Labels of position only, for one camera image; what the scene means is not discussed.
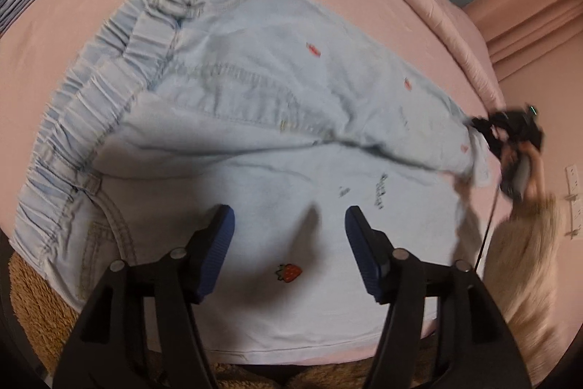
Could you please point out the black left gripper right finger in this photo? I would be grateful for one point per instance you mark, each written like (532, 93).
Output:
(475, 348)

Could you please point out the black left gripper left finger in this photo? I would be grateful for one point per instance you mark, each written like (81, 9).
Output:
(107, 347)

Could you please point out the light blue denim pants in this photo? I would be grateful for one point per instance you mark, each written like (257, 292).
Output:
(277, 108)

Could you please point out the right hand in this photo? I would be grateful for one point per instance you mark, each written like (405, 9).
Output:
(535, 190)

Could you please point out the brown fuzzy garment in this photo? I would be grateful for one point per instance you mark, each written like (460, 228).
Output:
(48, 321)

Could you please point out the beige fuzzy right sleeve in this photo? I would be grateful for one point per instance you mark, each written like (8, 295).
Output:
(520, 274)

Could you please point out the pink curtain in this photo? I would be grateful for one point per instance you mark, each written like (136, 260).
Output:
(520, 32)

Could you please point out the pink bed sheet mattress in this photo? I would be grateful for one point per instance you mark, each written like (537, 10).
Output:
(38, 49)

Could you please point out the white wall power strip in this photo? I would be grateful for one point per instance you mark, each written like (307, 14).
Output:
(574, 199)

